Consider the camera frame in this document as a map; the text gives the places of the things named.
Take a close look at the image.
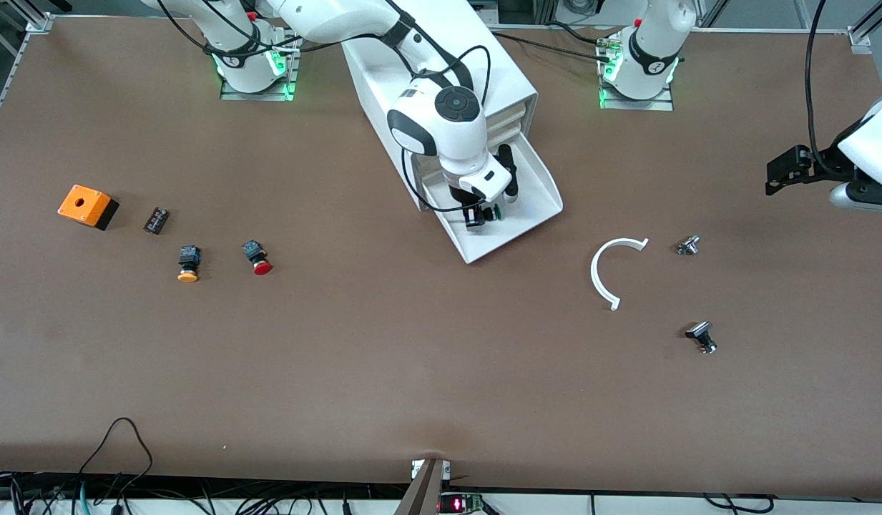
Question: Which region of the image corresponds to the white drawer cabinet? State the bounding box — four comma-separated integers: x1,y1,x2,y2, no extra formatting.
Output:
336,0,539,212

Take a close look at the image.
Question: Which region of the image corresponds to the red push button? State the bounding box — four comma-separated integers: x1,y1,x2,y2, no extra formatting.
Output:
241,240,273,277

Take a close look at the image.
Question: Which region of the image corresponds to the yellow push button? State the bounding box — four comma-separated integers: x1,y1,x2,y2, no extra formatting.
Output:
177,245,202,283

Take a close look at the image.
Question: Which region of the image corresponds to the white curved plastic arc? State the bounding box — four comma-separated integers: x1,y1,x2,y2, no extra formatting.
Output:
590,237,650,312

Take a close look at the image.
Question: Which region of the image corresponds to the grey metal bar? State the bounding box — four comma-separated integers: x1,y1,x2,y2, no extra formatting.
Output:
393,458,445,515

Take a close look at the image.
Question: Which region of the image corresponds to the device with red display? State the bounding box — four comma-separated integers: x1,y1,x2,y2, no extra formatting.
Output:
439,492,484,514

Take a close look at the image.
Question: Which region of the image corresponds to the orange box with hole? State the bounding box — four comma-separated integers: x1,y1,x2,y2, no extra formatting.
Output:
57,185,120,231

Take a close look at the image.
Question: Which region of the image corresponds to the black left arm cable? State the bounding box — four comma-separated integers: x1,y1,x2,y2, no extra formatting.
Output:
804,0,832,174

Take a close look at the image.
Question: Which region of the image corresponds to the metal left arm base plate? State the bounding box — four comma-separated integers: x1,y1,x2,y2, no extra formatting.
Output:
598,32,676,112

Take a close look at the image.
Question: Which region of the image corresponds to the black power cable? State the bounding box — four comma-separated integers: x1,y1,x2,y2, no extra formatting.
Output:
491,30,613,62

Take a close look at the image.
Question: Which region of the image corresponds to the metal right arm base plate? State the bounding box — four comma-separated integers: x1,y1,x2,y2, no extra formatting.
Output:
219,18,302,102

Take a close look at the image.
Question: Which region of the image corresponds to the thin black looped cable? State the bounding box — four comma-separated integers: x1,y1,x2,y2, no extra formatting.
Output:
76,417,155,515

